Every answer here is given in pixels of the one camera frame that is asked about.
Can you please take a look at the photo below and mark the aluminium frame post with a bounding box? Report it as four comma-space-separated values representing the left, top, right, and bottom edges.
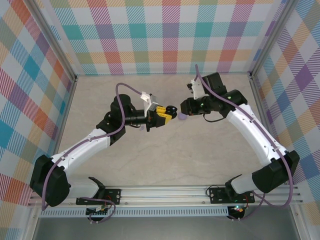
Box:
29, 0, 79, 83
22, 207, 41, 240
249, 0, 295, 79
289, 204, 310, 240

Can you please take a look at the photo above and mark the aluminium table edge rail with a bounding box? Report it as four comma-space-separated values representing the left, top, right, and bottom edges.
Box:
49, 76, 79, 156
249, 73, 278, 151

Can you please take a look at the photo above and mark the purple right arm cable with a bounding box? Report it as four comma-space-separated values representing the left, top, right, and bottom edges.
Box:
194, 64, 295, 222

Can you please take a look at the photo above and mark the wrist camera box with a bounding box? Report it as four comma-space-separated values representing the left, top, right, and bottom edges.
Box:
187, 77, 209, 100
140, 91, 159, 114

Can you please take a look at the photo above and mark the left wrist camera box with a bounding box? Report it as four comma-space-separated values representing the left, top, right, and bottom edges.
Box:
140, 91, 159, 114

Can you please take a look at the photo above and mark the slotted grey cable duct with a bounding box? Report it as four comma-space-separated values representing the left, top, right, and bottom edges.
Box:
39, 206, 230, 218

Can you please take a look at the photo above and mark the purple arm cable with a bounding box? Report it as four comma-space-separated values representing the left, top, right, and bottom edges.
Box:
41, 83, 145, 211
194, 64, 295, 222

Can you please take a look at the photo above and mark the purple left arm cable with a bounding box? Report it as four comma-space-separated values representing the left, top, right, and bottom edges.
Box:
41, 83, 145, 211

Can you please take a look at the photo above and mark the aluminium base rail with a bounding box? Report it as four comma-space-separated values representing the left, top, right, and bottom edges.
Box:
27, 184, 304, 207

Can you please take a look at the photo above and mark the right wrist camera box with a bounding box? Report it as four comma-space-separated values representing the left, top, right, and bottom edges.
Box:
187, 77, 209, 100

